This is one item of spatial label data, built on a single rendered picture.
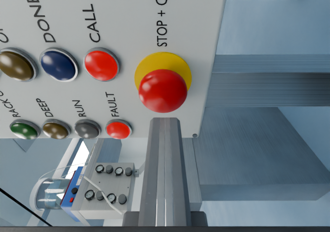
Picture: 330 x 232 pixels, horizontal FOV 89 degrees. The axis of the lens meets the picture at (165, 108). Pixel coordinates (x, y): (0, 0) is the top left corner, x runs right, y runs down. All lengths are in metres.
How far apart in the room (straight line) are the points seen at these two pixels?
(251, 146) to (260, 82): 0.92
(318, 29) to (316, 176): 0.81
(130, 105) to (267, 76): 0.18
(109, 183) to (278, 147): 0.97
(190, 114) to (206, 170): 0.81
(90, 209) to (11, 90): 0.70
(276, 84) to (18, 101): 0.31
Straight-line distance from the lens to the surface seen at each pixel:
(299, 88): 0.30
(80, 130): 0.21
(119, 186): 0.86
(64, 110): 0.21
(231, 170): 1.02
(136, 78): 0.16
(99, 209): 0.84
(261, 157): 1.14
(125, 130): 0.20
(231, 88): 0.25
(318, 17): 1.38
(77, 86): 0.18
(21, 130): 0.25
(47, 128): 0.23
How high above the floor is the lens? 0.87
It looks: level
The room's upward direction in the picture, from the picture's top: 90 degrees counter-clockwise
